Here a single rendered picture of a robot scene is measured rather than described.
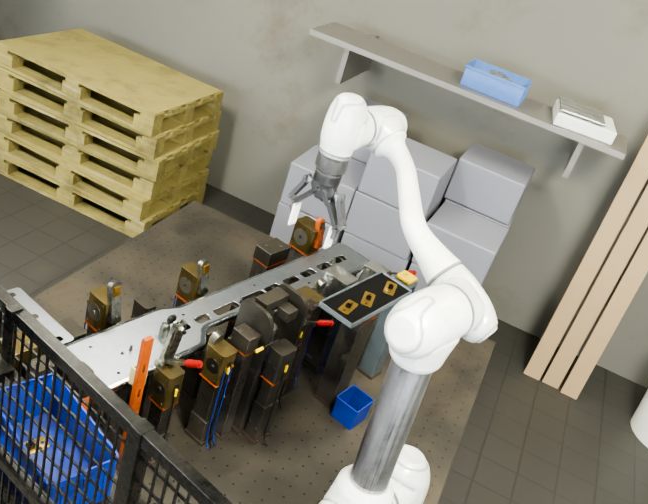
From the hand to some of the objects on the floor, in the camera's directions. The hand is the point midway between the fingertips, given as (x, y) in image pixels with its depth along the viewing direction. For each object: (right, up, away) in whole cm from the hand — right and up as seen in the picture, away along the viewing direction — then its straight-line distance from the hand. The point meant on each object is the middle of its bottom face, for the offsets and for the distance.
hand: (309, 232), depth 207 cm
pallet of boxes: (+28, -41, +245) cm, 250 cm away
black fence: (-92, -146, 0) cm, 172 cm away
